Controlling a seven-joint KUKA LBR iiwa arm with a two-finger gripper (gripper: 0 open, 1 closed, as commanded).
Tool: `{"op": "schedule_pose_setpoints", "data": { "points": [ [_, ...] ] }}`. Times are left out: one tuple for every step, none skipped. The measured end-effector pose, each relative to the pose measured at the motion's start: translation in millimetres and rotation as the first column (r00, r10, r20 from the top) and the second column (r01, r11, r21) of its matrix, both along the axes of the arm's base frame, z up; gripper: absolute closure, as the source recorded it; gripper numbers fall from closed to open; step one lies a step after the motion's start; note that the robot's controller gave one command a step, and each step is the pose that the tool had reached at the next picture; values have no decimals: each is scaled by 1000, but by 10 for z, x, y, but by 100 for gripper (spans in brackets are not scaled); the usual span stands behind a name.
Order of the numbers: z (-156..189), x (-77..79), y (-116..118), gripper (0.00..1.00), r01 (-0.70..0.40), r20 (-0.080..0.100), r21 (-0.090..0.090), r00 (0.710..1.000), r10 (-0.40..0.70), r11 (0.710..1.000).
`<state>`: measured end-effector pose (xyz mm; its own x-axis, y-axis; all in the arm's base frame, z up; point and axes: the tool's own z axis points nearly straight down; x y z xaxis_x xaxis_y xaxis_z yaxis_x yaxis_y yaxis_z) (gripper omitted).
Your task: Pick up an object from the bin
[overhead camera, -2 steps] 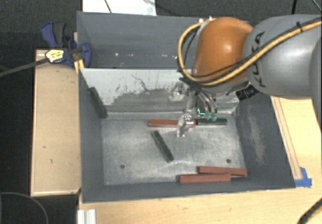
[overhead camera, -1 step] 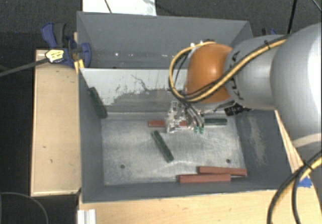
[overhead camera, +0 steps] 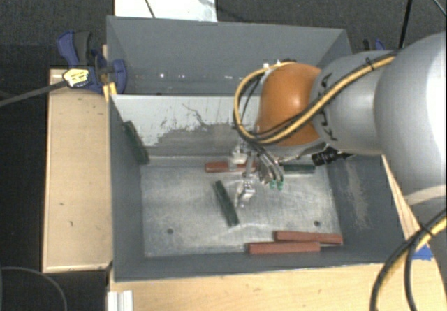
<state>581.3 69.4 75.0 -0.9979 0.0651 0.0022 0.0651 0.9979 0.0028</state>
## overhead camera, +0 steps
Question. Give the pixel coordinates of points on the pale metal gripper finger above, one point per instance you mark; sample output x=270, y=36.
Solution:
x=240, y=197
x=249, y=191

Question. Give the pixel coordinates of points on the dark green flat block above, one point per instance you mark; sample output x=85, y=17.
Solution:
x=226, y=203
x=136, y=143
x=299, y=168

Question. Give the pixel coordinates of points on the red-brown flat block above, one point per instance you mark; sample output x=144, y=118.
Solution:
x=217, y=166
x=307, y=237
x=283, y=248

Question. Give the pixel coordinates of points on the grey metal bin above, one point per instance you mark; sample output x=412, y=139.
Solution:
x=195, y=204

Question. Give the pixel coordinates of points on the pale wood board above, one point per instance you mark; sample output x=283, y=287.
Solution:
x=78, y=177

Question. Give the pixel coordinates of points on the black cylinder on white bracket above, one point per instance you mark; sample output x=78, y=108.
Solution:
x=326, y=157

